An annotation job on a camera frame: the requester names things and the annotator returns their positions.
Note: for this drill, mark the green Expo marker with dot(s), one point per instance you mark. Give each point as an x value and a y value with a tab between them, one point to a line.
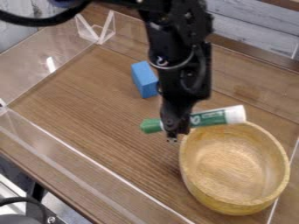
217	116

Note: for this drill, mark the blue foam block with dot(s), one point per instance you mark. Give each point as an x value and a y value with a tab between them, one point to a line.
144	79

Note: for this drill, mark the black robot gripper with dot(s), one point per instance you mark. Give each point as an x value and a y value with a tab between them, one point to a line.
180	55

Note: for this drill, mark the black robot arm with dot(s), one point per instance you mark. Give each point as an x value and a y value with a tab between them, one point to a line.
162	11

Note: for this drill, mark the clear acrylic corner bracket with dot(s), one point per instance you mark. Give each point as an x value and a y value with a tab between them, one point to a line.
94	33

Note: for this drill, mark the brown wooden bowl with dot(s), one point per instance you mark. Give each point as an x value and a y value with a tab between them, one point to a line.
235	168

